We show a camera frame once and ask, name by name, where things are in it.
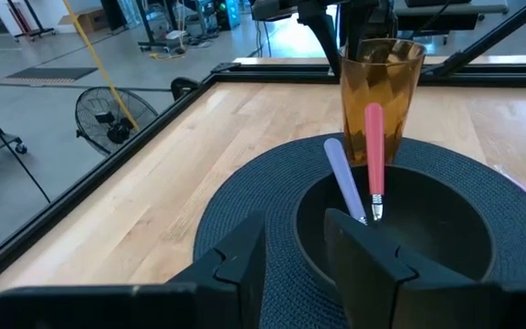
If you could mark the black frame bracket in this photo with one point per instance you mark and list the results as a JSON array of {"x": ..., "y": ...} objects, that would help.
[{"x": 183, "y": 87}]

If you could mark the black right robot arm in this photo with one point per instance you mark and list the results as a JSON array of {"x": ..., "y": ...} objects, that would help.
[{"x": 322, "y": 27}]

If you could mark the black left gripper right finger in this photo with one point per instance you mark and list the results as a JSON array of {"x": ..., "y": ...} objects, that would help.
[{"x": 377, "y": 288}]

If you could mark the dark floor mat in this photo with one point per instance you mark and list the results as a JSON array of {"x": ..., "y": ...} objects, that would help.
[{"x": 48, "y": 75}]

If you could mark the black bowl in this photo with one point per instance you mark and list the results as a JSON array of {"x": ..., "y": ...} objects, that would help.
[{"x": 427, "y": 228}]

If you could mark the dark blue woven placemat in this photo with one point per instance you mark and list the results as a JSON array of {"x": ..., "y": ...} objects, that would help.
[{"x": 254, "y": 183}]

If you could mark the amber faceted plastic tumbler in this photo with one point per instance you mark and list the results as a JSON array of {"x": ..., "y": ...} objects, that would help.
[{"x": 404, "y": 82}]

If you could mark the black diagonal frame strut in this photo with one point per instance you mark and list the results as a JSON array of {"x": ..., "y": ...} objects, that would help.
[{"x": 487, "y": 41}]

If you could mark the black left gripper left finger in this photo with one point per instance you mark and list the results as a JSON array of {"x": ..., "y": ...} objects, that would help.
[{"x": 240, "y": 288}]

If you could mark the black floor fan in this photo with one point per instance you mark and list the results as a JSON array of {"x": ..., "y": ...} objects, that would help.
[{"x": 108, "y": 123}]

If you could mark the grey desk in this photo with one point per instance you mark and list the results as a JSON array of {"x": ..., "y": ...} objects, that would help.
[{"x": 450, "y": 11}]

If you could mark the black rolling rack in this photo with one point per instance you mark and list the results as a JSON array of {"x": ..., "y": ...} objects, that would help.
[{"x": 30, "y": 29}]

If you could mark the cardboard box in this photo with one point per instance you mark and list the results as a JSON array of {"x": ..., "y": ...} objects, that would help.
[{"x": 87, "y": 19}]

